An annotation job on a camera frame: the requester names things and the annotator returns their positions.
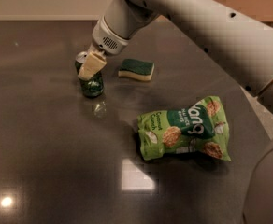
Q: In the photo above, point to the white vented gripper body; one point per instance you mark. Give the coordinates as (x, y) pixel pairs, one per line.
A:
(107, 38)

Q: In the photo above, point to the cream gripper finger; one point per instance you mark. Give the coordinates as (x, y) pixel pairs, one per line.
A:
(95, 61)

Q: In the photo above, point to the green soda can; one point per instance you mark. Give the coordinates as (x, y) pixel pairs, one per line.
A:
(93, 87)

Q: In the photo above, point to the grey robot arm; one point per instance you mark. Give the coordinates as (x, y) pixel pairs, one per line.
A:
(240, 45)

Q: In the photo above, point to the green and yellow sponge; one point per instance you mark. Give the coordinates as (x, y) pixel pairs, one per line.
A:
(136, 69)

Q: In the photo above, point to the green rice chips bag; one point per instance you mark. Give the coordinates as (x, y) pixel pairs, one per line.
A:
(203, 128)

